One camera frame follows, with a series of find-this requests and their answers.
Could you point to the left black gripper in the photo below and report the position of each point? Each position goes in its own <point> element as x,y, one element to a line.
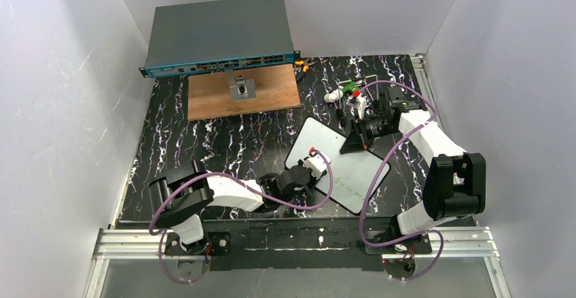
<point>293,178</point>

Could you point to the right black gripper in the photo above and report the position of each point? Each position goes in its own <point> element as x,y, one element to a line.
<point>363,133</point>

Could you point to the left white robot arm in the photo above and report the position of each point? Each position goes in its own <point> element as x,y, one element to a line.
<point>178,196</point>

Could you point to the orange handled pliers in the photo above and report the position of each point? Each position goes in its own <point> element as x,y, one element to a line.
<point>304,65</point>

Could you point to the green white marker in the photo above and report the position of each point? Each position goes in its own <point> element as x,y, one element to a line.
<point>339,93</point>

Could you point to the black marble pattern mat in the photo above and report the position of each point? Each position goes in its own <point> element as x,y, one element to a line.
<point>247,146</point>

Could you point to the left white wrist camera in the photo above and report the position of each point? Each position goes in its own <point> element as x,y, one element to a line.
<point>317,162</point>

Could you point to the grey network switch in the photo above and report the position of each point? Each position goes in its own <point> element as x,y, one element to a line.
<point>215,36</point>

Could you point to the grey metal bracket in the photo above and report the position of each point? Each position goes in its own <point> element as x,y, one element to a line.
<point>240,87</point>

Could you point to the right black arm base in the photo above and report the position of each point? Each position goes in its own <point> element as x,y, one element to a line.
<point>402,269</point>

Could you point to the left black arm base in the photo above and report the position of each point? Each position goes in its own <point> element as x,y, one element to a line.
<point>212,244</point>

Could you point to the brown wooden board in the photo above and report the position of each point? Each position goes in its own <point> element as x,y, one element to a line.
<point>209,95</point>

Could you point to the white dry-erase board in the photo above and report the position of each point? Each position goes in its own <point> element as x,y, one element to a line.
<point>353,172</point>

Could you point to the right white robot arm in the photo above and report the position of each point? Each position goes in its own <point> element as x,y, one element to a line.
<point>455,186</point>

